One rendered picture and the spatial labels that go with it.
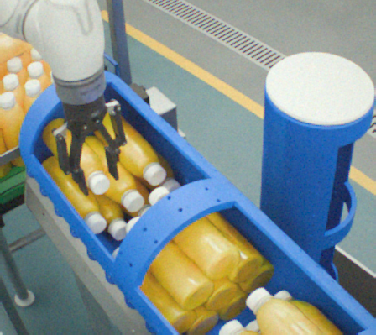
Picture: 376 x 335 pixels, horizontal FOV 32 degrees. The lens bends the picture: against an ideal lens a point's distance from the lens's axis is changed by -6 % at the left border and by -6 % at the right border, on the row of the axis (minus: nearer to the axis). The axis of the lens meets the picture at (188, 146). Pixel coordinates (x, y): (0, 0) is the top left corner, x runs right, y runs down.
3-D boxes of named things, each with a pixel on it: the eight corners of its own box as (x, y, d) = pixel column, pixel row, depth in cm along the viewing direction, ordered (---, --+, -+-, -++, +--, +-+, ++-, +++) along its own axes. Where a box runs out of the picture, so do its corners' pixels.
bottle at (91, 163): (38, 145, 145) (77, 197, 133) (46, 117, 142) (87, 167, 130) (64, 144, 149) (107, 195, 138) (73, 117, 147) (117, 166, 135)
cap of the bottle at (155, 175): (141, 175, 135) (146, 180, 134) (155, 160, 135) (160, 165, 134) (150, 183, 138) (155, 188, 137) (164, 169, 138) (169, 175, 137)
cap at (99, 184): (86, 190, 134) (90, 195, 133) (91, 173, 132) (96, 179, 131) (101, 189, 137) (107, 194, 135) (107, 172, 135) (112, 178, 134)
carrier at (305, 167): (255, 326, 217) (338, 321, 215) (268, 128, 156) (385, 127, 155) (253, 259, 237) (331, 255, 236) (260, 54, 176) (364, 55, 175)
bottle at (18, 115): (24, 143, 175) (11, 89, 162) (40, 156, 171) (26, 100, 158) (5, 158, 171) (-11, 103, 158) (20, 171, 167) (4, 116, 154)
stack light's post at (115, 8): (143, 240, 265) (110, -7, 189) (138, 233, 267) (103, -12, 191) (153, 235, 266) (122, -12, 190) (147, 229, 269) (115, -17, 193)
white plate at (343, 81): (269, 123, 155) (269, 127, 156) (383, 122, 154) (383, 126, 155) (262, 51, 175) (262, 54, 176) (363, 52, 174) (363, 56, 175)
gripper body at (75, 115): (70, 112, 113) (78, 152, 120) (112, 91, 117) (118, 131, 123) (50, 90, 118) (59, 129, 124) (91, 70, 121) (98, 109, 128)
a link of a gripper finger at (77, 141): (90, 123, 120) (82, 125, 119) (80, 175, 126) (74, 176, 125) (79, 112, 122) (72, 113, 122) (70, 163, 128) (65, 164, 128)
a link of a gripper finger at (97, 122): (82, 111, 123) (88, 106, 123) (107, 144, 132) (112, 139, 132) (92, 122, 120) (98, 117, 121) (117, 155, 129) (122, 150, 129)
